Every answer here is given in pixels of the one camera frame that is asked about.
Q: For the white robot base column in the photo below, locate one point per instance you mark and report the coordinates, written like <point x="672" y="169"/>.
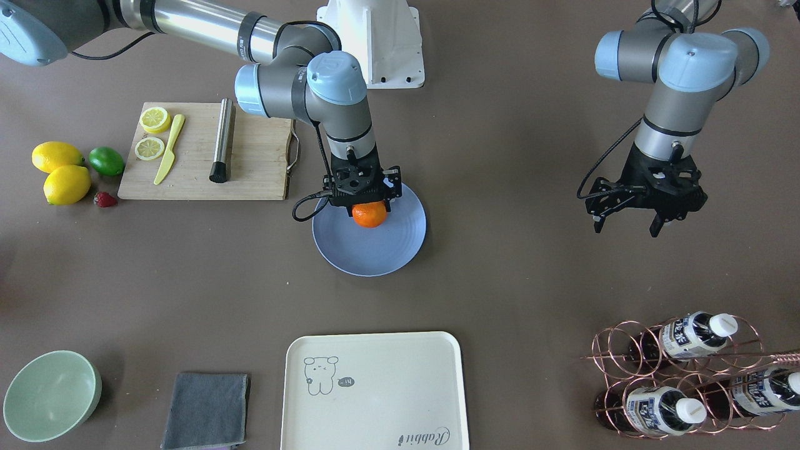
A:
<point x="385" y="38"/>

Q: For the bottle upper in rack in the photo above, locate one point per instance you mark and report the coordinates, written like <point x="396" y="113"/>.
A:
<point x="698" y="334"/>

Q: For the orange fruit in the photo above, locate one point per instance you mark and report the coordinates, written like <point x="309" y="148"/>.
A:
<point x="370" y="215"/>

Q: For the copper wire bottle rack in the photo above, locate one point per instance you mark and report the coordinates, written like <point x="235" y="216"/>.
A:
<point x="743" y="354"/>

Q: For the yellow lemon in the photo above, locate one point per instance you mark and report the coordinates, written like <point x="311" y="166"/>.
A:
<point x="50" y="155"/>
<point x="67" y="184"/>

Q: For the green bowl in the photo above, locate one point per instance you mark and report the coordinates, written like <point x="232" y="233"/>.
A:
<point x="50" y="396"/>

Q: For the wooden cutting board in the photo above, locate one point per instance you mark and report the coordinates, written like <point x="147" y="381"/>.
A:
<point x="257" y="164"/>

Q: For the blue plate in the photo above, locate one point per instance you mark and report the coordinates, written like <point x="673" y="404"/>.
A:
<point x="371" y="252"/>

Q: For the lemon half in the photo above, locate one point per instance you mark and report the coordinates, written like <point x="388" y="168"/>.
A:
<point x="155" y="120"/>

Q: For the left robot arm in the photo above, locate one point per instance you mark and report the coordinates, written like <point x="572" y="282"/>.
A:
<point x="690" y="72"/>

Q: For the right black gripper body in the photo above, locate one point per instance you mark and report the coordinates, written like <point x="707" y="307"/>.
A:
<point x="393" y="181"/>

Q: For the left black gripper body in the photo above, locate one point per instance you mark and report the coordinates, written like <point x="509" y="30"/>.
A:
<point x="635" y="179"/>

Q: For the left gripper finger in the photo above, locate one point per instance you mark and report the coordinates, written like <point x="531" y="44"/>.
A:
<point x="657" y="225"/>
<point x="599" y="221"/>

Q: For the grey folded cloth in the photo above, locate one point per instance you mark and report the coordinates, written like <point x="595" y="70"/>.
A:
<point x="207" y="411"/>

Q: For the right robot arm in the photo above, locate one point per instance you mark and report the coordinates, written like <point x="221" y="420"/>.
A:
<point x="293" y="70"/>

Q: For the bottle in rack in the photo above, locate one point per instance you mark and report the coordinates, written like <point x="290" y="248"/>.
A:
<point x="770" y="391"/>
<point x="698" y="334"/>
<point x="650" y="412"/>

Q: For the steel cylinder muddler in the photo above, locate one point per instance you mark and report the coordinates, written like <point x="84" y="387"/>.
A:
<point x="221" y="162"/>

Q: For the yellow plastic knife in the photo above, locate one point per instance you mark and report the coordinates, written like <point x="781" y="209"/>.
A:
<point x="169" y="155"/>

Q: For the bottle lower in rack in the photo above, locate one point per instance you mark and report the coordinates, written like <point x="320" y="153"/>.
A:
<point x="650" y="412"/>
<point x="770" y="391"/>

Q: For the lemon slice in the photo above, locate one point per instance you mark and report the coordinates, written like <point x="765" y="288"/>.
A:
<point x="149" y="148"/>

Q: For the green lime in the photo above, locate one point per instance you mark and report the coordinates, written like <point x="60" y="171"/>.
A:
<point x="106" y="161"/>

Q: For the red strawberry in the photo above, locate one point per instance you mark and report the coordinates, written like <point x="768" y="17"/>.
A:
<point x="103" y="199"/>

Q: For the cream rabbit tray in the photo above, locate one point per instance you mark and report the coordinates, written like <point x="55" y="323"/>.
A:
<point x="401" y="390"/>

